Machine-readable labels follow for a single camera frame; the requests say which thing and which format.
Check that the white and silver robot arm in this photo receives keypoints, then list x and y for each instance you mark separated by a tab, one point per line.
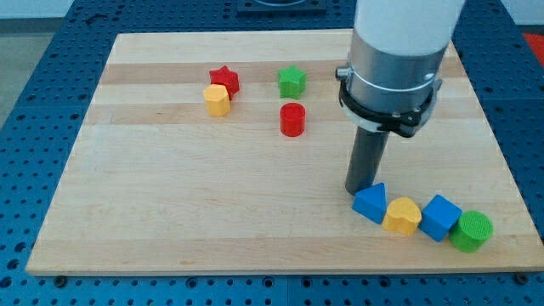
390	81

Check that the red cylinder block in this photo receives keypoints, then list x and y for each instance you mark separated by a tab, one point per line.
292	119

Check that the wooden board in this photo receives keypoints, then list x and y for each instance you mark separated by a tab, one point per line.
156	186

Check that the green star block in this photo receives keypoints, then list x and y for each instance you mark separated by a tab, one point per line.
291	82

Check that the yellow hexagon block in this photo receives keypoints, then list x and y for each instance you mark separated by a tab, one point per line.
217	100

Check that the red star block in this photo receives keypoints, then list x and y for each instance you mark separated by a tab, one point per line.
226	77

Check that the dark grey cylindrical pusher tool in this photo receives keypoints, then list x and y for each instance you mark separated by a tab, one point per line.
365	160

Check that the blue triangle block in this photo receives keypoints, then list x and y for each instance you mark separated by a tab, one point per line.
371	202

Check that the yellow heart block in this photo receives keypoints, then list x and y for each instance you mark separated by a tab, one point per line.
403	215

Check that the blue cube block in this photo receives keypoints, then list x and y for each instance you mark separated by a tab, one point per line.
438	216

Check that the green cylinder block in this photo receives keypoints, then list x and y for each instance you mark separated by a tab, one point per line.
471	231

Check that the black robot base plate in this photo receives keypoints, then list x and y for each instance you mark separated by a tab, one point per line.
254	7

